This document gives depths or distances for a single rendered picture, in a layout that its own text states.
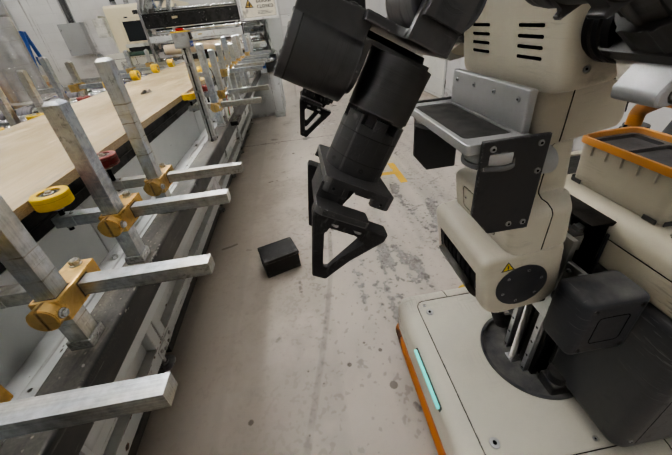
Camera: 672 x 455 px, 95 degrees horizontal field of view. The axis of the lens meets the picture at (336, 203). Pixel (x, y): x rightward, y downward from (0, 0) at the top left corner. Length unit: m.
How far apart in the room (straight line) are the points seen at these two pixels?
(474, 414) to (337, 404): 0.51
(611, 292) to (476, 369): 0.51
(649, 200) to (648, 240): 0.08
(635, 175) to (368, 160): 0.65
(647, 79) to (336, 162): 0.32
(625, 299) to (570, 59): 0.43
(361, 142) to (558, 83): 0.31
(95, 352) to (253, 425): 0.73
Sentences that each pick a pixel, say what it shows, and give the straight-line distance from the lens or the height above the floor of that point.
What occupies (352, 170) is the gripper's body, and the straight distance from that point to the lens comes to 0.28.
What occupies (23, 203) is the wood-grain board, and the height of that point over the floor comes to 0.90.
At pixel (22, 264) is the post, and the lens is 0.72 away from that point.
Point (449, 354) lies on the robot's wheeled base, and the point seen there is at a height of 0.28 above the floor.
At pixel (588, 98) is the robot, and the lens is 0.61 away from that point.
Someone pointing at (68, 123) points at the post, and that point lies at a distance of 0.85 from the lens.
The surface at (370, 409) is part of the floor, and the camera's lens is 1.33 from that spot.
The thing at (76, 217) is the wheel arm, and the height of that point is 0.84.
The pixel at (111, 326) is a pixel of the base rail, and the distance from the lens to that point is 0.84.
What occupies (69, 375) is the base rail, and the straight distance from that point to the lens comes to 0.80.
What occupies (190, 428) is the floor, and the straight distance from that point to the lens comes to 1.46.
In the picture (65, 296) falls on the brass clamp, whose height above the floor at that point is 0.83.
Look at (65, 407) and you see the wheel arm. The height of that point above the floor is 0.83.
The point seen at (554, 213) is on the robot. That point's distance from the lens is 0.64.
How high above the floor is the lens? 1.21
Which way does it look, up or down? 31 degrees down
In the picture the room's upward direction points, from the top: 6 degrees counter-clockwise
